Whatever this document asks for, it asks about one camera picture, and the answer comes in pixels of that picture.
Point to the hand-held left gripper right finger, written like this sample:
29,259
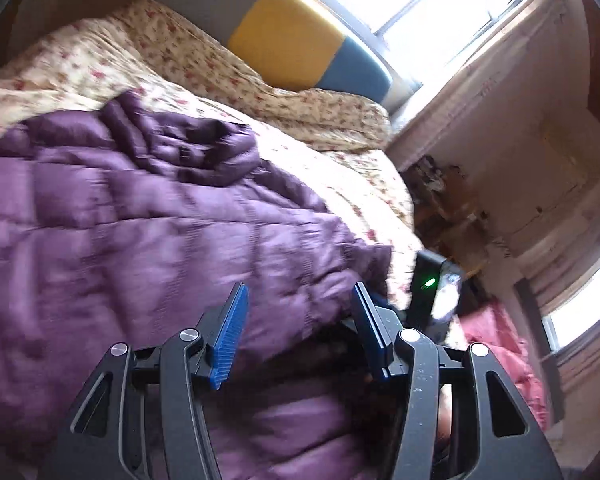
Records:
367,330

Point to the pink cloth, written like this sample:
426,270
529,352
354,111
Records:
505,350

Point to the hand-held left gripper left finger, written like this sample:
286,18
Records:
227,335

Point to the small bright window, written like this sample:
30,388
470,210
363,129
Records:
585,305

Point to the wooden chair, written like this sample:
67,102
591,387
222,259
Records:
450,210

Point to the floral bed duvet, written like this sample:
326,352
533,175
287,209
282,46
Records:
80,60

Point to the purple quilted down jacket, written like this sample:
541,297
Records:
130,235

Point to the pale floral curtain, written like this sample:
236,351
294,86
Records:
480,75

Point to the grey yellow blue headboard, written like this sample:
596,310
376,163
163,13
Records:
290,35

